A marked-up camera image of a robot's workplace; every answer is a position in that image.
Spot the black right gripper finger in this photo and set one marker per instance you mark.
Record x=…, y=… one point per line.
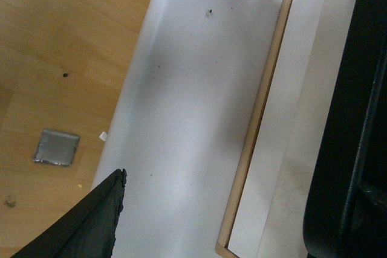
x=86, y=230

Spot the white drawer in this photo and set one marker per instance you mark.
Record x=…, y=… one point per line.
x=297, y=24
x=282, y=234

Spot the black drawer handle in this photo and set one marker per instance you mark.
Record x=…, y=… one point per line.
x=345, y=214

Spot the wooden drawer cabinet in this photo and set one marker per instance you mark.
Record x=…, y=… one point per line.
x=222, y=245

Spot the metal floor plate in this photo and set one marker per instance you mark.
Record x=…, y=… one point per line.
x=56, y=148

